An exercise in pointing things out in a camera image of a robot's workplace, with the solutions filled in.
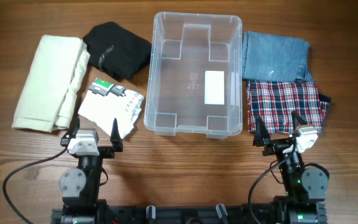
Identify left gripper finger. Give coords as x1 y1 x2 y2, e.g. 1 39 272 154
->
110 118 122 146
68 117 80 139

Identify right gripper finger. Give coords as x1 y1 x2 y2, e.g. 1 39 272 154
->
291 111 307 134
253 115 272 146

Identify red navy plaid shirt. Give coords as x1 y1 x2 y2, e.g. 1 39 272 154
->
246 80 331 134

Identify blue denim jeans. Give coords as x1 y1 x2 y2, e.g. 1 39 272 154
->
242 31 314 82

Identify black garment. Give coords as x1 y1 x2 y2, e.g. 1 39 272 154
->
83 22 152 81

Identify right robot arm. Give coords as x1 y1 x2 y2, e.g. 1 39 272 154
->
248 111 330 223

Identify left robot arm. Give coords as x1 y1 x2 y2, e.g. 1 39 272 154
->
51 118 123 224

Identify white label in container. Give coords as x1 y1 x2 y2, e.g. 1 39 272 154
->
204 71 225 105

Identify clear plastic storage container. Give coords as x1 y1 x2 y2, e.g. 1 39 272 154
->
144 12 243 139

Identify white printed t-shirt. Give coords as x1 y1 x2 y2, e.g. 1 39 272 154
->
78 78 144 138

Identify folded cream white cloth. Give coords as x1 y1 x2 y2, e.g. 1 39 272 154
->
12 35 90 133

